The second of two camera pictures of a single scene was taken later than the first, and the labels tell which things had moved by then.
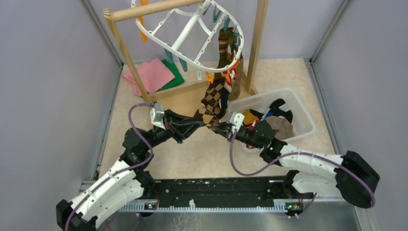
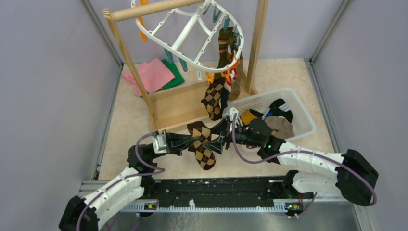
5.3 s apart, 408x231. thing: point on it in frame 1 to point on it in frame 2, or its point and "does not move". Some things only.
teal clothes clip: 184,64 does not move
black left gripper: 177,125 to 177,142
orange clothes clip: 210,79 does not move
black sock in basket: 278,108 does not move
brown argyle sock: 208,115 to 201,134
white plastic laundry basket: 303,125 does not move
